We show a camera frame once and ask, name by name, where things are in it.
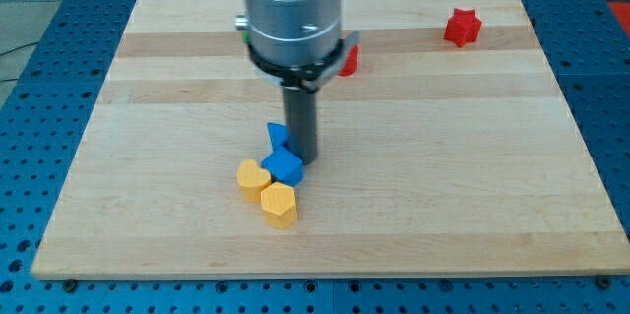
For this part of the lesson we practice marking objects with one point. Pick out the yellow hexagon block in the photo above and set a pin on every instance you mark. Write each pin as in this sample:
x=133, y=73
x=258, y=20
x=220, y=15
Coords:
x=279, y=205

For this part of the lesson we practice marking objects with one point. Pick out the yellow heart block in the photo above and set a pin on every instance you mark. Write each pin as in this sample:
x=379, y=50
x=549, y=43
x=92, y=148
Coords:
x=252, y=179

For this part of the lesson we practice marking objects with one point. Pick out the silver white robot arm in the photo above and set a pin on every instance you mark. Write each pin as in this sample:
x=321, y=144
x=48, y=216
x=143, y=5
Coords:
x=297, y=44

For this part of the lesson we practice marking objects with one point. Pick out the blue triangle block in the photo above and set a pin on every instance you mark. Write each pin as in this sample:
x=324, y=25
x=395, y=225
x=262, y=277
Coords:
x=278, y=135

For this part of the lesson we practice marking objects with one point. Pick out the blue cube block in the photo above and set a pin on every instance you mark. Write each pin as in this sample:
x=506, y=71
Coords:
x=284, y=166

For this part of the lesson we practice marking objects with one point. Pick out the wooden board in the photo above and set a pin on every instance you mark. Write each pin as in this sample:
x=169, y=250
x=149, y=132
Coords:
x=434, y=160

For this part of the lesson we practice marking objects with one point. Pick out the red star block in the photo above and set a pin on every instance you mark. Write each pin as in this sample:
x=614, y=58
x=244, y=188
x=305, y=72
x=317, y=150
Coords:
x=463, y=27

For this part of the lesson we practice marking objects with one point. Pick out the red circle block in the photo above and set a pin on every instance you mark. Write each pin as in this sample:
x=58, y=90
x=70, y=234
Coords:
x=351, y=64

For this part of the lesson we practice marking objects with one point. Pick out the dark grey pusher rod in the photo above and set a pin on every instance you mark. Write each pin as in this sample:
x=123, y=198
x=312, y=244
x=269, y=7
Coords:
x=301, y=124

